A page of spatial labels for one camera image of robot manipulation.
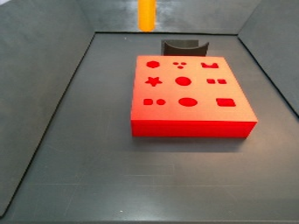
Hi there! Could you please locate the red shape sorter block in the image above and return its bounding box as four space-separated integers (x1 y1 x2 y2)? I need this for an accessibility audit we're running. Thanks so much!
131 55 258 138

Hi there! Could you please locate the dark grey curved holder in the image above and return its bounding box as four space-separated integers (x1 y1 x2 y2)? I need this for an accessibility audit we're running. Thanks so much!
162 39 210 56

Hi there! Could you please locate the yellow oval peg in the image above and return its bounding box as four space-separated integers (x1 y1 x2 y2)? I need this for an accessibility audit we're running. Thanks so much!
137 0 156 32

